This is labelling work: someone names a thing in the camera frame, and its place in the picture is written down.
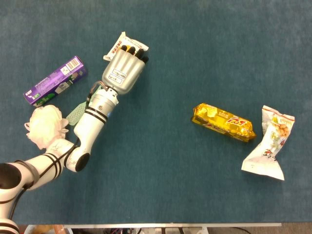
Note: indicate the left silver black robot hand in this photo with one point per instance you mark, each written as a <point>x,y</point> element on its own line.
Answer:
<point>122,70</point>

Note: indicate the small white pastry packet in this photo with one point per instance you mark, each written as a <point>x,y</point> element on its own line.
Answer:
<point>117,46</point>

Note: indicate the light green brush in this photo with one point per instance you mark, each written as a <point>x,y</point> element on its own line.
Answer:
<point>75,114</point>

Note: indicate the purple toothpaste box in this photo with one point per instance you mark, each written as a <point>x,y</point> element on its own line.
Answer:
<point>53,81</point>

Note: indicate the white bath loofah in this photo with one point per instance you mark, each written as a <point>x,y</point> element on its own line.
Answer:
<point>45,126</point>

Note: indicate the gold foil snack pack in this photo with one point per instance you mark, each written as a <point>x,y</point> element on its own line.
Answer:
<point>224,122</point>

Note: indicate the white and red snack bag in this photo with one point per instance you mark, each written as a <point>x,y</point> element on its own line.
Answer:
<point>268,151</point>

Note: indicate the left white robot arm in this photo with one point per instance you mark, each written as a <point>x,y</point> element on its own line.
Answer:
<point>73,136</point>

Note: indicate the teal table cloth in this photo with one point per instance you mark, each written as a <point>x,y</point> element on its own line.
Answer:
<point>170,190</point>

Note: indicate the white bucket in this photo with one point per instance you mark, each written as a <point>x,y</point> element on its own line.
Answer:
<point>28,230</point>

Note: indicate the white table frame rail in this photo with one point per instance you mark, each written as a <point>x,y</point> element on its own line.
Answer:
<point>170,225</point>

